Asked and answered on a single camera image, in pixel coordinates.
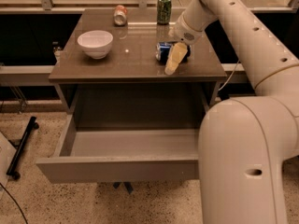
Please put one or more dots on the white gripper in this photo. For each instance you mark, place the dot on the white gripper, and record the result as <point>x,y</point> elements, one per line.
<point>183,32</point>

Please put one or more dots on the blue pepsi can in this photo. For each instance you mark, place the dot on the blue pepsi can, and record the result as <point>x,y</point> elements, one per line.
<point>162,50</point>

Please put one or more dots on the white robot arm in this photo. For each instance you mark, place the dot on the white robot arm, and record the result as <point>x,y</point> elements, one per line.
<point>243,141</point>

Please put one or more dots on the green soda can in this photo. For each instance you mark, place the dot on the green soda can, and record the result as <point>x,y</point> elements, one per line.
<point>163,11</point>

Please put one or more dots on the orange white soda can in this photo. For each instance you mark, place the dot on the orange white soda can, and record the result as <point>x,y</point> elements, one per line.
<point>120,15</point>

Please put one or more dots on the grey cabinet with glossy top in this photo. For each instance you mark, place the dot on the grey cabinet with glossy top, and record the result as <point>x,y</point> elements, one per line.
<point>132,58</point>

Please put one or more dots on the open grey top drawer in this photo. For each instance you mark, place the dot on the open grey top drawer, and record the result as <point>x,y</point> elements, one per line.
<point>128,133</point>

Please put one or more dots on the white ceramic bowl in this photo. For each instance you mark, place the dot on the white ceramic bowl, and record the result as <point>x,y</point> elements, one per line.
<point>96,44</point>

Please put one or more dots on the black wheeled stand leg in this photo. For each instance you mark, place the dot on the black wheeled stand leg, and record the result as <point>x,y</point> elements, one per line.
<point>12,168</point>

